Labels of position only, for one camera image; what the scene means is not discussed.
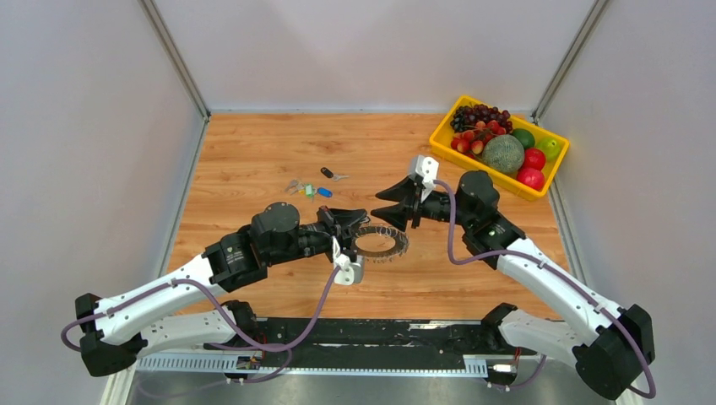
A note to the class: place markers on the aluminium frame rail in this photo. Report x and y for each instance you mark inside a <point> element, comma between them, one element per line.
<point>191,373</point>

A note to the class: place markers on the red pomegranate fruit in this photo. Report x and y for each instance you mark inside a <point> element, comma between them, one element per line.
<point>531,178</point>

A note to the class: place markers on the silver key with black fob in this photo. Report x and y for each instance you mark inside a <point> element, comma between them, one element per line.
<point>326,172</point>

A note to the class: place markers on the green netted melon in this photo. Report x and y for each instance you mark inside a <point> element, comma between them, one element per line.
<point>504,154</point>

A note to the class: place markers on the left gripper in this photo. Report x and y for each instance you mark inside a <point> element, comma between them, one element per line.
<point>341,224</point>

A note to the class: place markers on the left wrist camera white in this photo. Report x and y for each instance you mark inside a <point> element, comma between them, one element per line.
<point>348,265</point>

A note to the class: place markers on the light green apple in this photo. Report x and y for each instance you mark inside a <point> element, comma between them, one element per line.
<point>550,148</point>

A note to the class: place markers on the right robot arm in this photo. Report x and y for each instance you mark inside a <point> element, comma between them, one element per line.
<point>609,345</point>

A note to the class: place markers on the key bunch with coloured tags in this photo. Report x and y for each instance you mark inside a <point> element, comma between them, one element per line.
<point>295,186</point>

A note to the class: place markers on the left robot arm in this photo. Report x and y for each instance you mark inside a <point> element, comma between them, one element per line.
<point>181,308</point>

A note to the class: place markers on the dark grape bunch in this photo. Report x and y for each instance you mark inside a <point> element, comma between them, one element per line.
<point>480,116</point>

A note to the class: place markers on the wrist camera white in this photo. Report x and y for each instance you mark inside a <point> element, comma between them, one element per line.
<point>423,170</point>
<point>348,265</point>

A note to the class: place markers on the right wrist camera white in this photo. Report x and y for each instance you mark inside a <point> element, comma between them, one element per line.
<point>423,170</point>

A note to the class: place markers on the dark green lime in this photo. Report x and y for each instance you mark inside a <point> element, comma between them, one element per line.
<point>525,137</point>

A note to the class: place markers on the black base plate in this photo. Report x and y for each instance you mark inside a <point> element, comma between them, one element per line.
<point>383,344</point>

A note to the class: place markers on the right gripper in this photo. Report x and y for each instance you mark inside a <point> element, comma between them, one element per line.
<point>407,191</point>

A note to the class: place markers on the red apple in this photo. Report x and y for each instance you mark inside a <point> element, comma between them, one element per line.
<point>534,158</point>

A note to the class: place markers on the red cherry cluster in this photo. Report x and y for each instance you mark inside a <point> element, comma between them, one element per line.
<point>470,139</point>

